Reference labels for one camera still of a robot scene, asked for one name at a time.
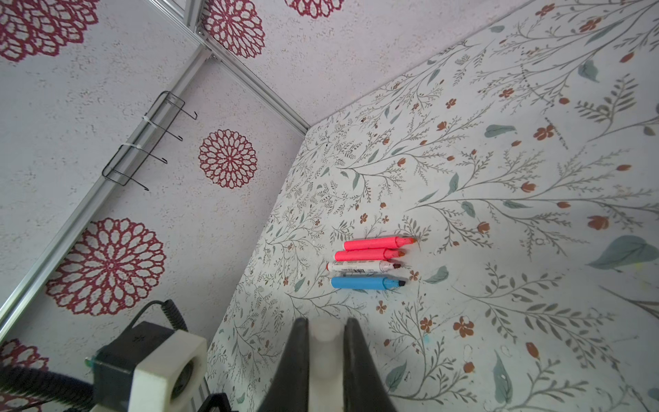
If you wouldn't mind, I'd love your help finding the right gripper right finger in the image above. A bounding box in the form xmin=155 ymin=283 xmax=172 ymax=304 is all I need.
xmin=343 ymin=318 xmax=396 ymax=412

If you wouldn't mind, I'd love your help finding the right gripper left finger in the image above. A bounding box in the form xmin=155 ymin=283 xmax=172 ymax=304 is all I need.
xmin=258 ymin=318 xmax=310 ymax=412

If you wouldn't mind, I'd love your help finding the blue highlighter pen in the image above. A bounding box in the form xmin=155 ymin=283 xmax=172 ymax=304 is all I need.
xmin=331 ymin=276 xmax=406 ymax=291

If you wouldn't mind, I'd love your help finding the white marker pen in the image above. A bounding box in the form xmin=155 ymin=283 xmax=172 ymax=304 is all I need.
xmin=326 ymin=261 xmax=402 ymax=274

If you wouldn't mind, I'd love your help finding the lower pink highlighter pen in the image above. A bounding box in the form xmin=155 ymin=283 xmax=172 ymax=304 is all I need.
xmin=334 ymin=248 xmax=405 ymax=262

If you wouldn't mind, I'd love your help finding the pink highlighter pen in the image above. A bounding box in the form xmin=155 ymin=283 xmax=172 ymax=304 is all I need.
xmin=343 ymin=236 xmax=416 ymax=252
xmin=334 ymin=248 xmax=405 ymax=262

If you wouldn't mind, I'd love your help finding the upper pink highlighter pen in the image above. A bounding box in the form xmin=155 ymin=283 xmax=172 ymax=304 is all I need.
xmin=343 ymin=236 xmax=416 ymax=252

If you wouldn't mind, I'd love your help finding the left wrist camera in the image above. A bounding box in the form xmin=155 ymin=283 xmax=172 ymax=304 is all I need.
xmin=91 ymin=322 xmax=208 ymax=412

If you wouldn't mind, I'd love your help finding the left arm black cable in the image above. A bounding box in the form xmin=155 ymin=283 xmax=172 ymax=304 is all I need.
xmin=0 ymin=299 xmax=189 ymax=412

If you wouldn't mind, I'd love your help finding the black wire wall rack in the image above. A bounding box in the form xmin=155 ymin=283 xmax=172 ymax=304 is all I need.
xmin=101 ymin=90 xmax=198 ymax=192

